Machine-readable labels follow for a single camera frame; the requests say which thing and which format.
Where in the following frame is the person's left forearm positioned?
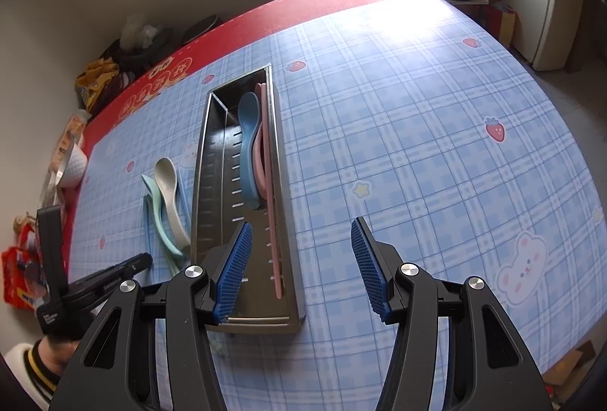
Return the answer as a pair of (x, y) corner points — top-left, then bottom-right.
(0, 341), (64, 411)

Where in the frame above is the dark red clothing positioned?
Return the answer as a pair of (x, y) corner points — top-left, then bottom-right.
(97, 42), (138, 108)

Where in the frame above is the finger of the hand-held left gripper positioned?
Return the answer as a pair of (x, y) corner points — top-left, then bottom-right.
(37, 205), (67, 301)
(66, 252), (154, 298)

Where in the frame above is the white plastic bag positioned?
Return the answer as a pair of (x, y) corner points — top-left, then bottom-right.
(120, 14), (160, 50)

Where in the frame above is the green spoon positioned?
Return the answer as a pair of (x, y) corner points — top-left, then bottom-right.
(141, 174), (187, 261)

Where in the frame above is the person's left hand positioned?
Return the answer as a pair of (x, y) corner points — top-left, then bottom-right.
(38, 335), (82, 382)

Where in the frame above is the orange paper bag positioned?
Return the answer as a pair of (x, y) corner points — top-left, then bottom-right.
(487, 0), (519, 48)

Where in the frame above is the metal utensil tray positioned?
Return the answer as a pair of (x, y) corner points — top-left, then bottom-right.
(190, 63), (307, 335)

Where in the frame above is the pink chopstick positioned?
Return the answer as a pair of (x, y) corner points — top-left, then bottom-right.
(266, 84), (288, 298)
(262, 83), (285, 300)

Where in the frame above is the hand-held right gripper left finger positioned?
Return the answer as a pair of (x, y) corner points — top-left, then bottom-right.
(47, 221), (254, 411)

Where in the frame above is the pink spoon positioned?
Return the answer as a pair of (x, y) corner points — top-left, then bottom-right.
(253, 82), (275, 196)

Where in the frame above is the yellow clothing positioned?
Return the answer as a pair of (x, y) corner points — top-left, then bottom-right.
(76, 57), (120, 109)

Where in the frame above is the white spoon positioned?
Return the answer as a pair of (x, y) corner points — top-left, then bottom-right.
(155, 157), (193, 247)

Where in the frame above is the dark trash bin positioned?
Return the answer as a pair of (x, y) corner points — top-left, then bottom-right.
(118, 28), (172, 73)

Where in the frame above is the red snack packet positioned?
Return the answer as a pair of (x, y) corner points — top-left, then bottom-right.
(1, 245), (49, 311)

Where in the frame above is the blue plaid table mat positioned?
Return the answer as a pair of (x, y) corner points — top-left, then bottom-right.
(66, 0), (607, 411)

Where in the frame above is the white bowl with soup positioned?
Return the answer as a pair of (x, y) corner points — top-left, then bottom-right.
(57, 144), (89, 189)

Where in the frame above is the cardboard box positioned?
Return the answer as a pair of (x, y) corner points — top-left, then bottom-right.
(542, 339), (599, 403)

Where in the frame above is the blue spoon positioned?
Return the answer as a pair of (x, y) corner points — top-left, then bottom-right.
(236, 92), (263, 210)

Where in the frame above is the orange bread packet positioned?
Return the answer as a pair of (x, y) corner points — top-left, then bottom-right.
(51, 112), (92, 177)

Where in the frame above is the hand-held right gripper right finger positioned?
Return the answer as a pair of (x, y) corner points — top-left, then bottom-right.
(350, 216), (553, 411)

